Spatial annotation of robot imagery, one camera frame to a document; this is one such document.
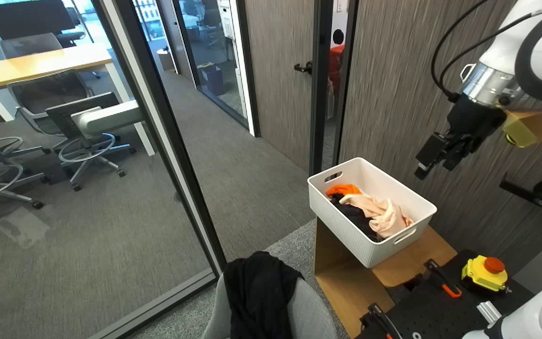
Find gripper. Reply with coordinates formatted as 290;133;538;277
414;93;508;181

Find white plastic bin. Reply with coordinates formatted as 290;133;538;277
307;157;438;268

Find grey chair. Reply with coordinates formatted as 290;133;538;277
201;272;338;339

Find black shirt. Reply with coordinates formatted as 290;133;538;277
223;250;305;339

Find blue waste bin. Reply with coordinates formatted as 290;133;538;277
200;63;225;96

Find grey waste bin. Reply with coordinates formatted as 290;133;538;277
157;47;176;72

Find peach cloth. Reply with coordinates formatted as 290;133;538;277
339;193;414;240

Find orange cloth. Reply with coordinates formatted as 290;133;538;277
326;184;363;198

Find dark cloth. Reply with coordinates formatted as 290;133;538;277
329;193;384;243

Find black and orange clamp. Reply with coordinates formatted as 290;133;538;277
423;258;463;299
359;303;404;339

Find yellow emergency stop button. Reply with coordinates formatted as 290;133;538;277
461;256;512;295

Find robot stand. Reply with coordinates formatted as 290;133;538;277
355;249;535;339

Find wooden side table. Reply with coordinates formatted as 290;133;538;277
314;217;458;339

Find group of office chairs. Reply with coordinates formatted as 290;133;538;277
0;32;146;237

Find wooden desk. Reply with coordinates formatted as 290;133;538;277
0;43;157;157

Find monitor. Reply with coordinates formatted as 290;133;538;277
0;0;77;41

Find silver metal bracket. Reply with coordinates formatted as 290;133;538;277
476;301;502;325

